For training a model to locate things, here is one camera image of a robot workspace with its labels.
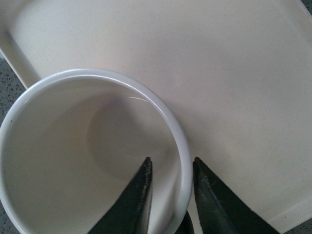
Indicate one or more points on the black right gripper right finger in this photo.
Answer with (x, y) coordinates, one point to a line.
(220, 210)

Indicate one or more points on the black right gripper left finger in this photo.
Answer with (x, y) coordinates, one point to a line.
(130, 214)

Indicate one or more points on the beige rectangular plastic tray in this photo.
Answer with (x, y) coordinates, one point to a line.
(237, 74)

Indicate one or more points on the white smiley mug black handle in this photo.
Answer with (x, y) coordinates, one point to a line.
(71, 143)

